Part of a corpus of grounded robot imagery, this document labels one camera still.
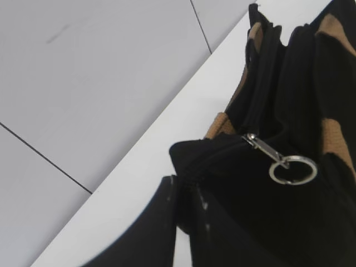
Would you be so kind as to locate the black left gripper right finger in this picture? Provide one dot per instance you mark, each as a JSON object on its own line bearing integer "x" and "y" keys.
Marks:
{"x": 228, "y": 225}

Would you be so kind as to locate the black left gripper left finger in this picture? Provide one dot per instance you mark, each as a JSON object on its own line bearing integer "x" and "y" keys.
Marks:
{"x": 150, "y": 240}

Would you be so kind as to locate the silver zipper pull with ring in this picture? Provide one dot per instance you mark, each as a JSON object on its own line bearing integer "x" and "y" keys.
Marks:
{"x": 281, "y": 160}

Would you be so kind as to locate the black tote bag brown handles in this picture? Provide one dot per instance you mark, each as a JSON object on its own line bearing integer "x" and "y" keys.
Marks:
{"x": 299, "y": 99}

